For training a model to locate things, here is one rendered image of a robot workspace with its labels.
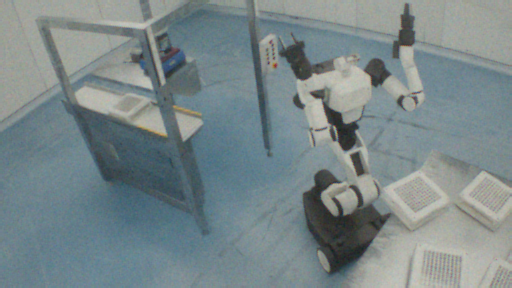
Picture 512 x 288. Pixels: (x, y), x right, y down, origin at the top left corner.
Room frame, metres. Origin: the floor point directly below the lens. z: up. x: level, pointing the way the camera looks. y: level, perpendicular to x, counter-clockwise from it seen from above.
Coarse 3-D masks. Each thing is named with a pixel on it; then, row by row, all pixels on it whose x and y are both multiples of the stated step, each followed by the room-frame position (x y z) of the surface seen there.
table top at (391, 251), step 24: (432, 168) 1.35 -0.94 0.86; (456, 168) 1.31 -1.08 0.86; (480, 168) 1.27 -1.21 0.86; (456, 192) 1.15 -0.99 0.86; (456, 216) 1.01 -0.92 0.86; (384, 240) 0.97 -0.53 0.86; (408, 240) 0.94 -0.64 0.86; (432, 240) 0.91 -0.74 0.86; (456, 240) 0.88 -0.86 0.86; (480, 240) 0.84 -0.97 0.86; (504, 240) 0.80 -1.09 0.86; (360, 264) 0.87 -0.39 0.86; (384, 264) 0.85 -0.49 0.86; (408, 264) 0.82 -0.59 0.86; (480, 264) 0.72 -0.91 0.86
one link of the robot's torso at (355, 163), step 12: (336, 144) 1.69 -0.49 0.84; (360, 144) 1.69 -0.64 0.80; (348, 156) 1.62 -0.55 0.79; (360, 156) 1.65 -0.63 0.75; (348, 168) 1.60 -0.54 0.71; (360, 168) 1.61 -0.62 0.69; (348, 180) 1.60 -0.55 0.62; (360, 180) 1.52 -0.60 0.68; (372, 180) 1.53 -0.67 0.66; (360, 192) 1.47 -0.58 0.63; (372, 192) 1.47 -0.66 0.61; (360, 204) 1.45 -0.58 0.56
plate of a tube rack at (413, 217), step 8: (408, 176) 1.26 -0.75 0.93; (416, 176) 1.25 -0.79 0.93; (424, 176) 1.24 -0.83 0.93; (392, 184) 1.23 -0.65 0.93; (400, 184) 1.22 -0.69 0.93; (408, 184) 1.21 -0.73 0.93; (432, 184) 1.18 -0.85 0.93; (384, 192) 1.20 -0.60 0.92; (392, 192) 1.18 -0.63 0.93; (400, 192) 1.17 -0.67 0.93; (440, 192) 1.12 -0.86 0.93; (392, 200) 1.14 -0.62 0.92; (400, 200) 1.12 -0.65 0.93; (416, 200) 1.10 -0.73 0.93; (424, 200) 1.09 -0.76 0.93; (440, 200) 1.07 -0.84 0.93; (448, 200) 1.06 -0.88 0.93; (400, 208) 1.08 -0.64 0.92; (408, 208) 1.06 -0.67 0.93; (424, 208) 1.04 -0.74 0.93; (432, 208) 1.03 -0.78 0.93; (408, 216) 1.02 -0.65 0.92; (416, 216) 1.01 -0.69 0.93; (424, 216) 1.00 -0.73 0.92
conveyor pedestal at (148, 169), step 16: (96, 128) 2.60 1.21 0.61; (112, 144) 2.51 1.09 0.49; (128, 144) 2.36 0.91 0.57; (144, 144) 2.23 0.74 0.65; (112, 160) 2.58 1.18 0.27; (128, 160) 2.42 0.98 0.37; (144, 160) 2.28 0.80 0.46; (160, 160) 2.15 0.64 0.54; (192, 160) 2.17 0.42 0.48; (112, 176) 2.68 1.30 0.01; (128, 176) 2.48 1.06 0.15; (144, 176) 2.33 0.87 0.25; (160, 176) 2.20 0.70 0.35; (176, 176) 2.08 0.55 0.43; (144, 192) 2.41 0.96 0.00; (160, 192) 2.25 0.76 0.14; (176, 192) 2.12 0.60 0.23
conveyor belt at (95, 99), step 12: (84, 96) 2.77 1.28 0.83; (96, 96) 2.73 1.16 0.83; (108, 96) 2.69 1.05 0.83; (120, 96) 2.66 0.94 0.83; (96, 108) 2.54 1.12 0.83; (156, 108) 2.38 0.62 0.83; (144, 120) 2.26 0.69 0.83; (156, 120) 2.23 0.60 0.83; (180, 120) 2.18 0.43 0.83; (192, 120) 2.16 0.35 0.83; (192, 132) 2.06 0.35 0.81
